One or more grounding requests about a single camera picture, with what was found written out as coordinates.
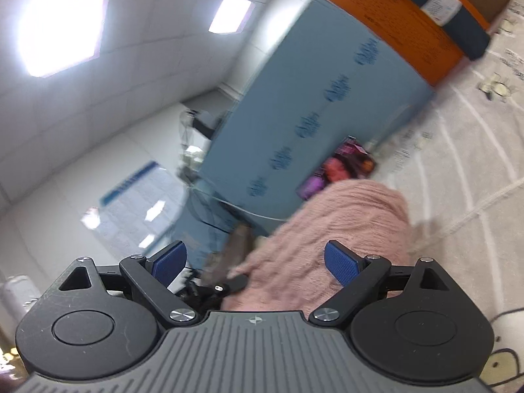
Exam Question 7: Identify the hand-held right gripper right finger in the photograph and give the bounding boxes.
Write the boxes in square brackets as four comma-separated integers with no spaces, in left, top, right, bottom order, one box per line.
[309,240,451,328]

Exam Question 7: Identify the orange board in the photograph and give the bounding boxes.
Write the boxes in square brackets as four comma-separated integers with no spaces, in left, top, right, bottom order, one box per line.
[319,0,490,86]

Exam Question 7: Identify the printed blanket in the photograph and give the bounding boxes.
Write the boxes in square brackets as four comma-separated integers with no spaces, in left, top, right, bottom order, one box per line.
[368,0,524,393]

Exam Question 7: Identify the smartphone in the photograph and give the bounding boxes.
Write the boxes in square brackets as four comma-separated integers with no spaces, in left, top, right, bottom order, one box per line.
[295,136,378,201]

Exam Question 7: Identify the pink knitted sweater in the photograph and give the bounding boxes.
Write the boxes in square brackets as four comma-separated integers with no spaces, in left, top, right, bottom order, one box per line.
[221,179,410,320]

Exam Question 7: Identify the ceiling light panel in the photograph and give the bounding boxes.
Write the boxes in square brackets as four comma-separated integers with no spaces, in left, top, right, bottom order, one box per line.
[16,0,109,78]
[208,0,255,34]

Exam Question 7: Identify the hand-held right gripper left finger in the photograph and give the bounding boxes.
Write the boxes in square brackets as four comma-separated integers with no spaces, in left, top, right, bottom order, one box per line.
[59,240,200,329]

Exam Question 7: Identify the dark blue thermos bottle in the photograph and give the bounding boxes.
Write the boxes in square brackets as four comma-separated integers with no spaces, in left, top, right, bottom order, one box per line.
[370,0,492,60]

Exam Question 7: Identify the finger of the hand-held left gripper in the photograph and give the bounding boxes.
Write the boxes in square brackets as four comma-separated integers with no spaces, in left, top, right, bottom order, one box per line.
[180,273,249,312]

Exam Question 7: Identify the wall poster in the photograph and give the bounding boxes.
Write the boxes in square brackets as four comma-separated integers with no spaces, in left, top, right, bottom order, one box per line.
[80,159,185,258]

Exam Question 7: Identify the large blue foam board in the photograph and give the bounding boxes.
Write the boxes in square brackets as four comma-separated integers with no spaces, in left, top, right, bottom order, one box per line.
[200,0,435,230]

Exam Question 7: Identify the white charging cable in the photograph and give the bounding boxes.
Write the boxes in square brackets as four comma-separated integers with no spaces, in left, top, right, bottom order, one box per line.
[192,186,283,222]

